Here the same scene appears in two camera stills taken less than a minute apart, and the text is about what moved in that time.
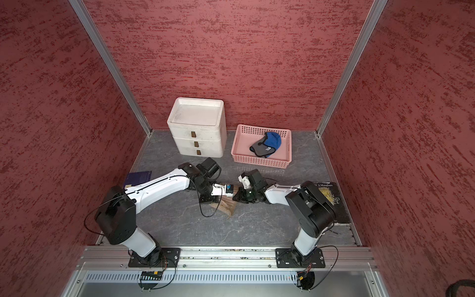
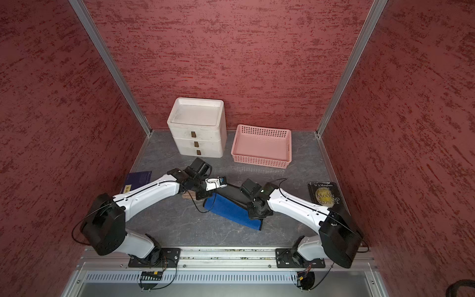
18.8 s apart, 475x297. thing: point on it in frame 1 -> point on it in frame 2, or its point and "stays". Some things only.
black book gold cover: (333, 193) stays
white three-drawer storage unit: (198, 125) stays
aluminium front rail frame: (104, 271) stays
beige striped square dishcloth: (227, 205) -> (188, 195)
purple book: (138, 177) stays
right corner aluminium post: (375, 12) stays
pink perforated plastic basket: (262, 146) stays
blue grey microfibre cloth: (268, 145) -> (231, 210)
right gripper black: (240, 193) -> (253, 215)
